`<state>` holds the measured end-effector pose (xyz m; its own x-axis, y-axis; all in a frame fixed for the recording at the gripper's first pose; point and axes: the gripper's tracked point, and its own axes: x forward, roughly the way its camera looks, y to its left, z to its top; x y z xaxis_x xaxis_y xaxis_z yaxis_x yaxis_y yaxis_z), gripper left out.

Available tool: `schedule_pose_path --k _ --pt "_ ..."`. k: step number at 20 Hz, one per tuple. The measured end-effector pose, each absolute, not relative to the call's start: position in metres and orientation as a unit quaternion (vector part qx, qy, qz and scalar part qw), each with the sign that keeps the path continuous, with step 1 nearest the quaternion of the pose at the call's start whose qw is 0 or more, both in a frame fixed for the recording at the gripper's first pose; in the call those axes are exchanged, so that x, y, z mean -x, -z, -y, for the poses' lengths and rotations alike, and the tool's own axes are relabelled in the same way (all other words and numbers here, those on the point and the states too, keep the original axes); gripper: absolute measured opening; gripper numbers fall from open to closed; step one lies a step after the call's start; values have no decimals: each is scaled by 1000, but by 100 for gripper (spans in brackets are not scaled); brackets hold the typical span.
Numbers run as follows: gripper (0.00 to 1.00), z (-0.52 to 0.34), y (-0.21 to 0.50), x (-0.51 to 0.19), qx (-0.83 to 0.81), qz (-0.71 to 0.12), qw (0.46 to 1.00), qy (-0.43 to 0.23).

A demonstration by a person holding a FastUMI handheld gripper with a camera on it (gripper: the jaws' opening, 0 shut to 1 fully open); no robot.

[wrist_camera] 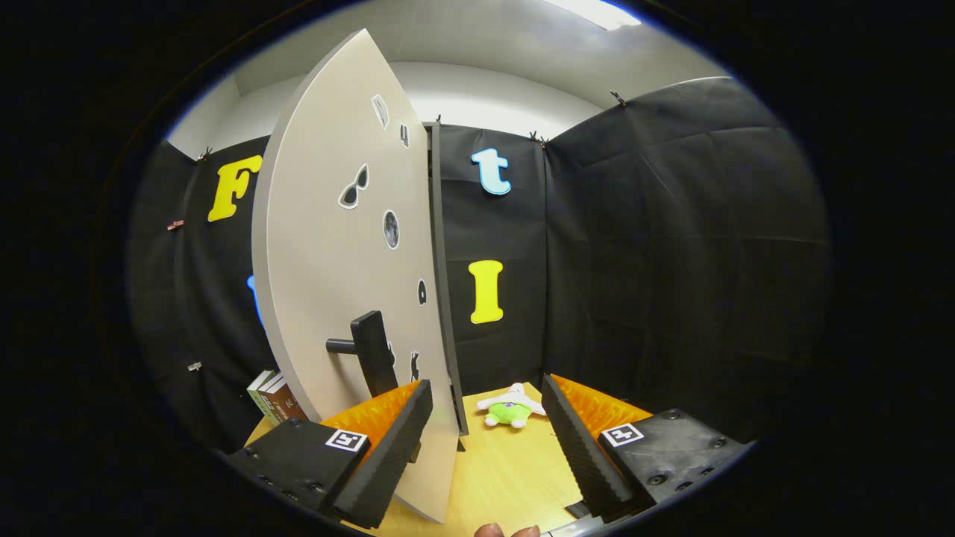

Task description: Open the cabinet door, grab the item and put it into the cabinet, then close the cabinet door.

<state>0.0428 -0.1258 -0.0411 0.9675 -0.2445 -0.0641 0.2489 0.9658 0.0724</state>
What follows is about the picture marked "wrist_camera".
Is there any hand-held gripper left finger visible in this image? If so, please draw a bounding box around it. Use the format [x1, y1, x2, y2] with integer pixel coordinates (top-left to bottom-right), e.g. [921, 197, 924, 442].
[224, 379, 435, 530]

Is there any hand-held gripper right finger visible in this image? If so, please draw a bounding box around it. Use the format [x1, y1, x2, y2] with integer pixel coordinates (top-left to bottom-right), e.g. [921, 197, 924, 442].
[541, 373, 751, 521]

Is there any black door handle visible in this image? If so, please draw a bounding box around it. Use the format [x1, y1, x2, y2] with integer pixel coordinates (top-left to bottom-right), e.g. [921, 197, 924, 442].
[325, 310, 400, 400]

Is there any beige cabinet door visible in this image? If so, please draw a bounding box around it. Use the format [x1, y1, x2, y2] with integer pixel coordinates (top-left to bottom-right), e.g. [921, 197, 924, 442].
[251, 28, 460, 524]

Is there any green and pink plush toy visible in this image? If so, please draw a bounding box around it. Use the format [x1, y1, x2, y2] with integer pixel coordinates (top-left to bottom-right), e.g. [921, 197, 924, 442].
[476, 383, 547, 430]

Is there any brown book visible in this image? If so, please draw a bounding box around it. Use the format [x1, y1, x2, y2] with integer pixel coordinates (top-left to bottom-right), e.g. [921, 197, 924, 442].
[257, 373, 288, 424]
[265, 380, 308, 426]

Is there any green book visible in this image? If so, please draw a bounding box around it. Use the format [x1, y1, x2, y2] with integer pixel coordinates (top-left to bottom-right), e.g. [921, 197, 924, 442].
[246, 369, 277, 418]

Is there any dark grey cabinet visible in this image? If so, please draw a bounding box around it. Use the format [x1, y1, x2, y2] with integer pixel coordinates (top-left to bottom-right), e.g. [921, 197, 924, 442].
[425, 123, 471, 452]

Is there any black backdrop cloth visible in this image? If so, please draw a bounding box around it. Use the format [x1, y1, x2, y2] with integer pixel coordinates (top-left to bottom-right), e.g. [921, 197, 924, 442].
[127, 75, 833, 463]

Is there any long ceiling light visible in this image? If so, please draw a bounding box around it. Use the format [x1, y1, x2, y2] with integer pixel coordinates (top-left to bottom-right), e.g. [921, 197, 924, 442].
[541, 0, 642, 32]

